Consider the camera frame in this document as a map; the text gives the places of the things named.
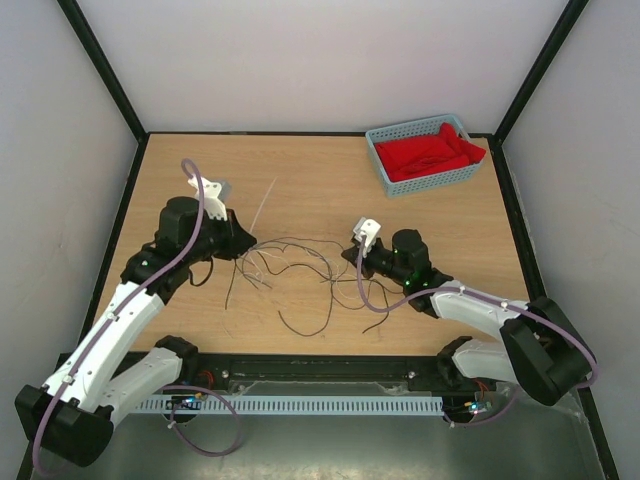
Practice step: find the blue perforated plastic basket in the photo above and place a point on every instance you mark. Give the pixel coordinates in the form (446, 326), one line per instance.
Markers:
(426, 126)

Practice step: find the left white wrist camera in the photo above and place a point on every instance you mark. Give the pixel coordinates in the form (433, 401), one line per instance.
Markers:
(215, 195)

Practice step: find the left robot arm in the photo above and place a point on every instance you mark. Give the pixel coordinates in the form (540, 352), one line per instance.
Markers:
(75, 412)

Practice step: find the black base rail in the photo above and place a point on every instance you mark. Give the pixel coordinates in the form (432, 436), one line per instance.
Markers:
(418, 373)

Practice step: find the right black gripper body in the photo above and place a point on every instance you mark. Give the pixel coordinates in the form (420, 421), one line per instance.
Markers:
(378, 260)

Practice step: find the red cloth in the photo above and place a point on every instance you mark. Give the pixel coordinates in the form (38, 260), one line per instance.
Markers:
(426, 155)

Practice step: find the light blue slotted cable duct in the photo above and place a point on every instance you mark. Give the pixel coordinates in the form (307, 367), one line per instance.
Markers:
(305, 405)

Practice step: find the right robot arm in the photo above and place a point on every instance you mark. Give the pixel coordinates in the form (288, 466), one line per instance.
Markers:
(531, 344)

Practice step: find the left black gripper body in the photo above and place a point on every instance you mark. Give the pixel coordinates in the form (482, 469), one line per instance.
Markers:
(222, 240)

